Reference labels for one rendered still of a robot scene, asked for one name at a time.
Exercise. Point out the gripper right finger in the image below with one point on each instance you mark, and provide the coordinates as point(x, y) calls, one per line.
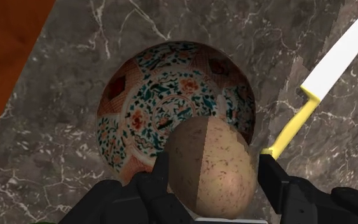
point(293, 192)

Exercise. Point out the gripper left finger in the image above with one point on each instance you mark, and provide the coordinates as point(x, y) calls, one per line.
point(149, 192)

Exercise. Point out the brown potato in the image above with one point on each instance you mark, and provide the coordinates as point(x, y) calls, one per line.
point(216, 167)

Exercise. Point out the floral patterned ceramic bowl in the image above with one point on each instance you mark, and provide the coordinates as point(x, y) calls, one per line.
point(154, 102)

